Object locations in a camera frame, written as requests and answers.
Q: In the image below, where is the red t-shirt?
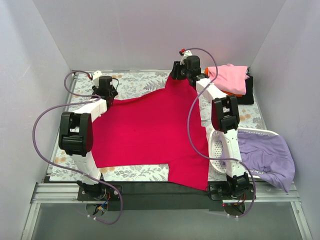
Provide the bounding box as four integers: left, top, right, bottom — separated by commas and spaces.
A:
92, 78, 209, 190

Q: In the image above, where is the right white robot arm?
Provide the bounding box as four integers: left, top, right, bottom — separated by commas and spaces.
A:
170, 50, 252, 199

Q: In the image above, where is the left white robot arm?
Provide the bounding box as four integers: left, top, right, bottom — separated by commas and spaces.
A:
58, 76, 118, 200

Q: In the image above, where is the orange folded t-shirt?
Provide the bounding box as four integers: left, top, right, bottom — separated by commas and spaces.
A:
204, 67, 243, 97

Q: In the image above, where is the floral patterned table mat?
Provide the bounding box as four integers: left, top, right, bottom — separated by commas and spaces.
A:
47, 71, 266, 183

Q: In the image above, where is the pink folded t-shirt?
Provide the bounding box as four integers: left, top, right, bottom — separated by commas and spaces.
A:
208, 63, 248, 94

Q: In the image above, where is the black folded t-shirt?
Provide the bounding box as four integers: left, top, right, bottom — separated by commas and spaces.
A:
236, 74, 254, 105

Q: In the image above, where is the white perforated basket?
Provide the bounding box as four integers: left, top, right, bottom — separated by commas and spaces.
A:
208, 127, 278, 181

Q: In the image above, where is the lavender t-shirt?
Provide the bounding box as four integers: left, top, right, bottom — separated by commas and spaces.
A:
238, 131, 295, 193

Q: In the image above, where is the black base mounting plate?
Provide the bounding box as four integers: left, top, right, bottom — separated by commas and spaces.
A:
76, 180, 255, 213

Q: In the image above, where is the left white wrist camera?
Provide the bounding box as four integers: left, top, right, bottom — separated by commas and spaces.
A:
90, 70, 103, 82

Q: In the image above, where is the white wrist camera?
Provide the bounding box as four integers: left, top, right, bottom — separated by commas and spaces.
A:
90, 70, 103, 82
179, 48, 193, 65

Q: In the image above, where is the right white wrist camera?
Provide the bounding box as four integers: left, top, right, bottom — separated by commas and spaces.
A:
179, 48, 193, 65

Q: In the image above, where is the aluminium frame rail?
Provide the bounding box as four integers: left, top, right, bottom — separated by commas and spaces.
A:
32, 70, 300, 203

